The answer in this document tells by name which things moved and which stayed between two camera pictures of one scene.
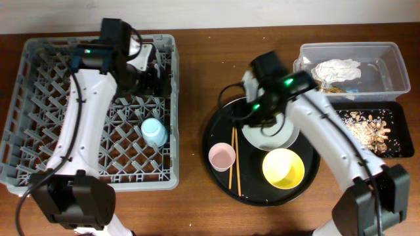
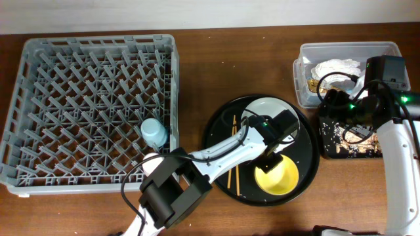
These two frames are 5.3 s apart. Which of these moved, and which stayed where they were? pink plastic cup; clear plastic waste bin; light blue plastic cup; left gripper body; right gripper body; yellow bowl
Moved: left gripper body; pink plastic cup; yellow bowl; right gripper body
Stayed: light blue plastic cup; clear plastic waste bin
